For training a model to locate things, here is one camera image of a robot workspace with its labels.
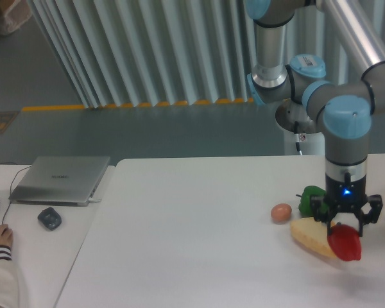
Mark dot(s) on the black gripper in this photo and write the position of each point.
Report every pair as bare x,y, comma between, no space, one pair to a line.
344,198

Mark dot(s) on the red bell pepper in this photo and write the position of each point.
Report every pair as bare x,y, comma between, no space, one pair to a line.
345,242

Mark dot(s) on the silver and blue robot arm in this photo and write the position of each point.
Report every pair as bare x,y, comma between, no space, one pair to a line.
342,113

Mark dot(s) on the forearm in cream sleeve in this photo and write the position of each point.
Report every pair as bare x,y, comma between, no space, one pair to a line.
9,284

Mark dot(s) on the person's hand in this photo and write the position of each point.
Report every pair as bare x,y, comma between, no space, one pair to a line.
6,236

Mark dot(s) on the green bell pepper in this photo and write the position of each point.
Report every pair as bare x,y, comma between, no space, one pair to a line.
304,205

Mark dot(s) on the slice of toast bread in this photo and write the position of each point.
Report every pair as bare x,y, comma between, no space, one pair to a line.
312,235

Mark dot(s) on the brown egg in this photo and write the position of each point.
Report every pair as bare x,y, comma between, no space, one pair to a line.
281,212

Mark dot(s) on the white folding partition screen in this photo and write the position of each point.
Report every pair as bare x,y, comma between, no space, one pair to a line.
137,52

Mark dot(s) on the silver laptop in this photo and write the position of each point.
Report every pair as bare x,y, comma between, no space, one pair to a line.
61,180

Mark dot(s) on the dark grey computer mouse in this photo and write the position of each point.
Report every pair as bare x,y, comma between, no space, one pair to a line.
50,219

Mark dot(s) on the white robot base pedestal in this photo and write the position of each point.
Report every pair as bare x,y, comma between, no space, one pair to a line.
303,143

